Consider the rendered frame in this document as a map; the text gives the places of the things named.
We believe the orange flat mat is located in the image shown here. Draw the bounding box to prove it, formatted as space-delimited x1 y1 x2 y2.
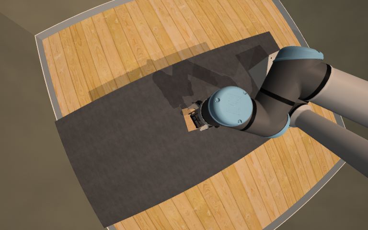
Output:
182 108 197 132

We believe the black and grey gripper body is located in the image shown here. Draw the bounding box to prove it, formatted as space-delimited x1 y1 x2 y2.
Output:
189 109 205 128

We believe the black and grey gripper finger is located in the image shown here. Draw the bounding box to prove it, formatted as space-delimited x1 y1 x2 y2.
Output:
188 101 202 110
200 125 212 131

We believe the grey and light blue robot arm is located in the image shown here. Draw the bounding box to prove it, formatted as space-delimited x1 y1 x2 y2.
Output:
198 46 368 178

